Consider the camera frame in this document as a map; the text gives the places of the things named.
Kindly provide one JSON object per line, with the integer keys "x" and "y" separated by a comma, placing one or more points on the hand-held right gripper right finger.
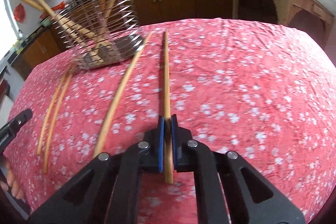
{"x": 174, "y": 145}

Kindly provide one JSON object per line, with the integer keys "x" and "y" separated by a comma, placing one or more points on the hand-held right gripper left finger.
{"x": 161, "y": 145}

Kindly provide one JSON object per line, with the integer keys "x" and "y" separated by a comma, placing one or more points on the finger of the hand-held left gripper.
{"x": 21, "y": 119}

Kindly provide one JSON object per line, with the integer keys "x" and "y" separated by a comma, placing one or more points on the person's left hand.
{"x": 15, "y": 191}

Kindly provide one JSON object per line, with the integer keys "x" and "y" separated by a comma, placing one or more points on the red floral tablecloth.
{"x": 236, "y": 82}

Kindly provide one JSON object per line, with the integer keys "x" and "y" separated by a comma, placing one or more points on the green basin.
{"x": 46, "y": 21}

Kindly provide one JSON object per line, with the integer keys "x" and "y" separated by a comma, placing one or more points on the hanging red plastic bag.
{"x": 20, "y": 12}

